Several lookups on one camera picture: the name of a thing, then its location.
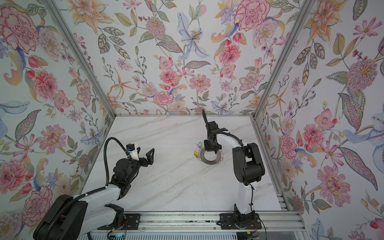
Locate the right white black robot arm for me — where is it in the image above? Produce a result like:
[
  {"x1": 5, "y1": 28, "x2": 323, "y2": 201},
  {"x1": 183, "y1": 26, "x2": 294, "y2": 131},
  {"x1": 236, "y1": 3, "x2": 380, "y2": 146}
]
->
[{"x1": 204, "y1": 118, "x2": 266, "y2": 221}]

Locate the aluminium corner post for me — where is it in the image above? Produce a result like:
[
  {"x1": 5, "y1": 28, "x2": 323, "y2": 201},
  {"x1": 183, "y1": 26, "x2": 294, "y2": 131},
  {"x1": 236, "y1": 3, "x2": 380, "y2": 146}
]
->
[
  {"x1": 42, "y1": 0, "x2": 117, "y2": 121},
  {"x1": 253, "y1": 1, "x2": 314, "y2": 121}
]

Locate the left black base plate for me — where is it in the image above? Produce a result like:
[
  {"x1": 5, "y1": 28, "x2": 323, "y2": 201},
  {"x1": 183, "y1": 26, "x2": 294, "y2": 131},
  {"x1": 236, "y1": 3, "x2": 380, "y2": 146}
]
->
[{"x1": 97, "y1": 214, "x2": 141, "y2": 231}]

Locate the left aluminium corner post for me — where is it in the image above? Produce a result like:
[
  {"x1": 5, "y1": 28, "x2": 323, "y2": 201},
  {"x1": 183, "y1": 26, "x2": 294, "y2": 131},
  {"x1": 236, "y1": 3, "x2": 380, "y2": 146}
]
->
[{"x1": 42, "y1": 0, "x2": 117, "y2": 121}]

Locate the right aluminium corner post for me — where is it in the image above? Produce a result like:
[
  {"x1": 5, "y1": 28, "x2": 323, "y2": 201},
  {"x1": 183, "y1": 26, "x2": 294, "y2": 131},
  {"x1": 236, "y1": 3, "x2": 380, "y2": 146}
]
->
[{"x1": 253, "y1": 1, "x2": 314, "y2": 121}]

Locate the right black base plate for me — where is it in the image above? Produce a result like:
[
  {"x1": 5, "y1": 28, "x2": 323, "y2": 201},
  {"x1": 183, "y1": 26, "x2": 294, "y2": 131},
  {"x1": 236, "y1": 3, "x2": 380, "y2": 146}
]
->
[{"x1": 216, "y1": 213, "x2": 263, "y2": 230}]

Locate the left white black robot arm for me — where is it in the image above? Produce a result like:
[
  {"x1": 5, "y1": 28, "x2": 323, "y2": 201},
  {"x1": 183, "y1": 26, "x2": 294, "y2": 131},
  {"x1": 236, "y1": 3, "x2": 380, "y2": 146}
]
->
[{"x1": 33, "y1": 149, "x2": 155, "y2": 240}]

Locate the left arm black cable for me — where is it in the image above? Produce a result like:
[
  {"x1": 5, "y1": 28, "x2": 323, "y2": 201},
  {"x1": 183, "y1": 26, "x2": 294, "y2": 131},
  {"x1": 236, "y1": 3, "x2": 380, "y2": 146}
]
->
[{"x1": 103, "y1": 137, "x2": 130, "y2": 187}]

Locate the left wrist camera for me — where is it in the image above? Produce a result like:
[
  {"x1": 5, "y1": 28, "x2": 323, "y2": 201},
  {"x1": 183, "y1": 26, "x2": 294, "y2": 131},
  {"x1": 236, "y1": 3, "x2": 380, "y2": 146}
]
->
[{"x1": 126, "y1": 143, "x2": 139, "y2": 161}]

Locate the aluminium mounting rail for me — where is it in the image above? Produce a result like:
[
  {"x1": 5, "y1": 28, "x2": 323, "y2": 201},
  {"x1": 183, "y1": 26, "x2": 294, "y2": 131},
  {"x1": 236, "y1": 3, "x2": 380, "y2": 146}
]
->
[{"x1": 116, "y1": 211, "x2": 306, "y2": 233}]

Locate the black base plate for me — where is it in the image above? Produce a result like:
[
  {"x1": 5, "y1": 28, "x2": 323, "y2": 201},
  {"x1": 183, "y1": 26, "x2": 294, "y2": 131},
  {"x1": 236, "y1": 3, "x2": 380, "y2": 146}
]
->
[
  {"x1": 216, "y1": 213, "x2": 263, "y2": 230},
  {"x1": 97, "y1": 214, "x2": 141, "y2": 231}
]

